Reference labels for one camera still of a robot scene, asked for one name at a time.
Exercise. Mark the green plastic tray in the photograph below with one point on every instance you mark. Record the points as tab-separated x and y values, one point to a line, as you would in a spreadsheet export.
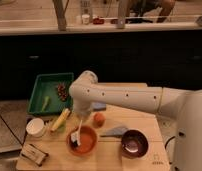
45	85

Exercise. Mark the green pepper in tray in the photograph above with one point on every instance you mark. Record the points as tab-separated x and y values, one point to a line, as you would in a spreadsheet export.
45	103

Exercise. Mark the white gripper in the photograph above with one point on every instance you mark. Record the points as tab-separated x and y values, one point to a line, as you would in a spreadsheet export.
83	113

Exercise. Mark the wooden block with dark band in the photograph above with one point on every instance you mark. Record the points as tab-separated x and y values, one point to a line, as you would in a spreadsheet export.
32	153

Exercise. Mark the yellow corn cob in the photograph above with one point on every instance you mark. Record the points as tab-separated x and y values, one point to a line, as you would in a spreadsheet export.
60	119

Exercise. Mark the grey cloth piece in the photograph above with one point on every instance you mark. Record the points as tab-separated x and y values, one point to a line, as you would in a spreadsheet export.
115	132

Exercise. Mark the blue sponge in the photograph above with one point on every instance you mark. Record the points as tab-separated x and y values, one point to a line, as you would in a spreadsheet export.
99	106

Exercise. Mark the orange fruit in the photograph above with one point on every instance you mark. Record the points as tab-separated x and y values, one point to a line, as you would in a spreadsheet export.
99	119

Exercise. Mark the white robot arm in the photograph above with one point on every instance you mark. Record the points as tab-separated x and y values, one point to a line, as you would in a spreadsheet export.
185	106

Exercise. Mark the red bowl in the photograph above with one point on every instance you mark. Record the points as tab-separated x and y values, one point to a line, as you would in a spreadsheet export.
88	140

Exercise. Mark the red object on far counter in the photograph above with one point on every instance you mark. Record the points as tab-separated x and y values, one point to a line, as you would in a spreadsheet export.
98	21

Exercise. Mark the white brush with black bristles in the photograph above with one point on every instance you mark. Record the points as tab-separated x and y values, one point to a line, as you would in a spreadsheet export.
75	136

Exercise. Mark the white cup on far counter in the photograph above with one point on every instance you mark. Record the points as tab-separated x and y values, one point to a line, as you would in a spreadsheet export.
85	19

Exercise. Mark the dark purple bowl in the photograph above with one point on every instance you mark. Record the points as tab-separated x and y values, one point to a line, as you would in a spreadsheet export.
134	144

